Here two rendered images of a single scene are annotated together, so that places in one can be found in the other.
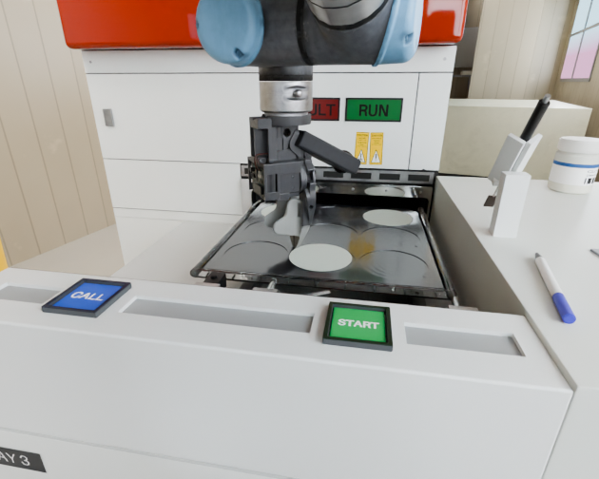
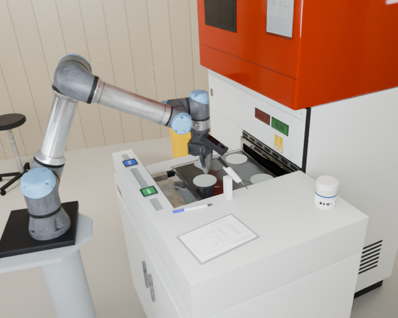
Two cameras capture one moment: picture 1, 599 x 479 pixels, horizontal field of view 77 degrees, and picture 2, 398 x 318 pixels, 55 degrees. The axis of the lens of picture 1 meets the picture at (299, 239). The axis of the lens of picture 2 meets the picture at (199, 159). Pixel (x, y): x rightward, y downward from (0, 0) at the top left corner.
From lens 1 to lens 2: 1.33 m
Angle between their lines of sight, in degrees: 51
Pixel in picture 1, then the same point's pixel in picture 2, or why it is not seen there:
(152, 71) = (222, 79)
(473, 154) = not seen: outside the picture
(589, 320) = (177, 216)
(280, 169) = (192, 146)
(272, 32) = not seen: hidden behind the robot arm
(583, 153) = (318, 187)
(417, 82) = (294, 120)
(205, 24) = not seen: hidden behind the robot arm
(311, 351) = (136, 190)
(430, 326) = (158, 199)
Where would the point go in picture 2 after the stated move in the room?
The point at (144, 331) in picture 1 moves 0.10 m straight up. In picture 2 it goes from (126, 173) to (122, 151)
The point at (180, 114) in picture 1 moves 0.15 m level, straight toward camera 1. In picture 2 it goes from (228, 100) to (210, 108)
